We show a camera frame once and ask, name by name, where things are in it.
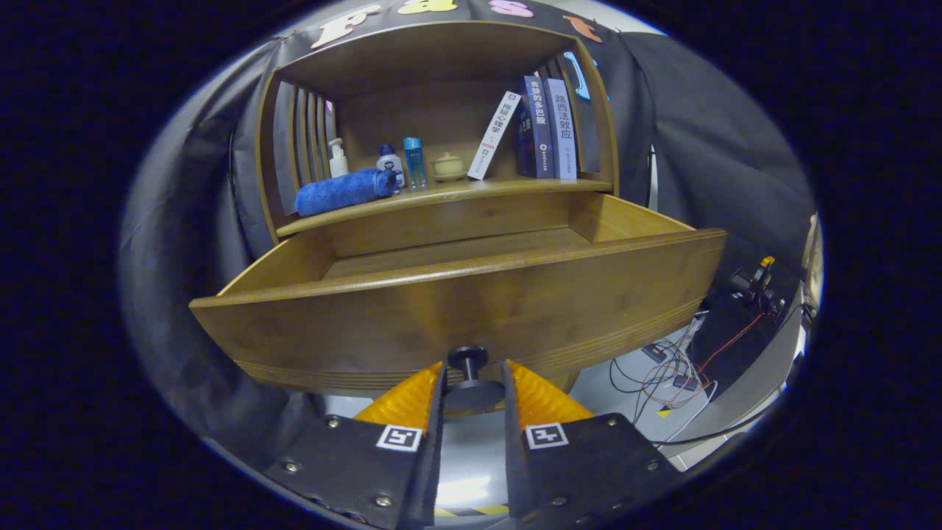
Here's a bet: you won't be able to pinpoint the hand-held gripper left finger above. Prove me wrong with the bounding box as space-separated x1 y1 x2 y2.
263 361 447 530

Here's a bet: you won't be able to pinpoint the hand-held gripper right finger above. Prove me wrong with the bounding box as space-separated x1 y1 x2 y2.
502 358 681 527

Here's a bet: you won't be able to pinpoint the wooden drawer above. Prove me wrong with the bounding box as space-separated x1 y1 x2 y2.
189 193 728 413

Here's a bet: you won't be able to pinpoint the wooden countertop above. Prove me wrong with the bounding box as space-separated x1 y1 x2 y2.
276 177 613 238

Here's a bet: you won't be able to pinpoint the wooden cabinet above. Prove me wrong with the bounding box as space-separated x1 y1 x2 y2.
254 20 620 244

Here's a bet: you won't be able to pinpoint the blue rolled towel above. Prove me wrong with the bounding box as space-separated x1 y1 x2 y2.
294 168 402 218

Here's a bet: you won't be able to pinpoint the beige lidded teacup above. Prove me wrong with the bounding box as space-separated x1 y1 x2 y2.
431 152 467 183

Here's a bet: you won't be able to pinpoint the clear blue bottle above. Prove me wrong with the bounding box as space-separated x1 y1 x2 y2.
403 137 428 191

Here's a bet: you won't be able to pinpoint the white bottle with blue cap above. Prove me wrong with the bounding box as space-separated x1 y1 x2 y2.
376 144 406 191

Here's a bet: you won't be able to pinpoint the black book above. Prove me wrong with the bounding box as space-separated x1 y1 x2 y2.
514 103 538 177

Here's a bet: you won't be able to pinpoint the white book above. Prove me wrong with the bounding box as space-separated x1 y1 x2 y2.
467 91 522 181

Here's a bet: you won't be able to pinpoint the dark blue book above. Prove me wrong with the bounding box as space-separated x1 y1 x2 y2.
523 75 555 180

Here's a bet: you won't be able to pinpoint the pale lilac book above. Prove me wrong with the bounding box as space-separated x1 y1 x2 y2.
545 77 578 180

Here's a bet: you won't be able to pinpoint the black backdrop cloth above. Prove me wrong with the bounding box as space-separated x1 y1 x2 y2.
118 0 818 450

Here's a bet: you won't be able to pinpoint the tangled floor cables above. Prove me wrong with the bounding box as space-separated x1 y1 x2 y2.
609 309 773 413

